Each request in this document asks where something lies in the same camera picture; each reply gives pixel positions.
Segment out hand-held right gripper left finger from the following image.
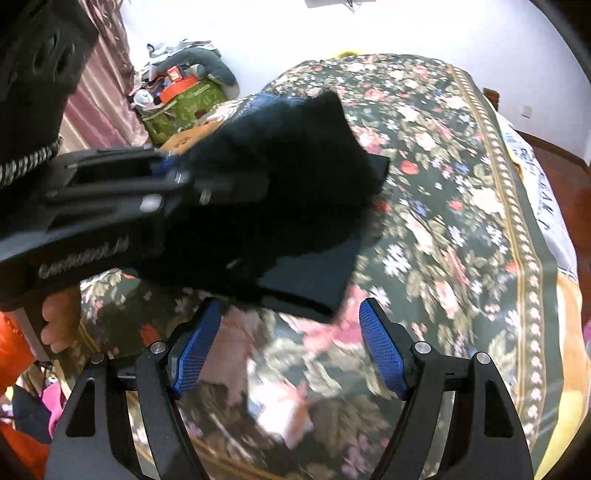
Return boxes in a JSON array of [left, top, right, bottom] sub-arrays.
[[44, 298, 225, 480]]

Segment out blue jeans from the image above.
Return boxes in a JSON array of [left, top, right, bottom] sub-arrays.
[[245, 91, 324, 109]]

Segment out black pants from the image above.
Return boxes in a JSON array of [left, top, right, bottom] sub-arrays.
[[134, 90, 391, 324]]

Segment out green storage bag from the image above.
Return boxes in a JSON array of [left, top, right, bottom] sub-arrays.
[[141, 78, 227, 146]]

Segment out person's left hand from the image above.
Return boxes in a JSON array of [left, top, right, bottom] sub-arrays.
[[39, 286, 84, 356]]

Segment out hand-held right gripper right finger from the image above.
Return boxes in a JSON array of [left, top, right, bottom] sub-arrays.
[[358, 298, 536, 480]]

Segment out floral blanket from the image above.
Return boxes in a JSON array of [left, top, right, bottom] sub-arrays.
[[78, 53, 561, 480]]

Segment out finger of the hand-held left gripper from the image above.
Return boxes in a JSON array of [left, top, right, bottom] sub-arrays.
[[58, 147, 185, 188], [44, 175, 271, 232]]

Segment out orange box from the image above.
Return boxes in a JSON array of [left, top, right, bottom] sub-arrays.
[[159, 76, 199, 102]]

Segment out pile of clothes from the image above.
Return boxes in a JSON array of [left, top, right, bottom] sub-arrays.
[[130, 41, 218, 109]]

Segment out white printed sheet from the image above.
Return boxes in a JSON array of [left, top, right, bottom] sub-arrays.
[[496, 111, 580, 278]]

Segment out striped pink curtain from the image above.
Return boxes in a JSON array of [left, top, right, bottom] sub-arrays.
[[60, 0, 148, 153]]

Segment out orange yellow bedsheet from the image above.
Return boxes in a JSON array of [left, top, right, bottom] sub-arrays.
[[517, 270, 589, 480]]

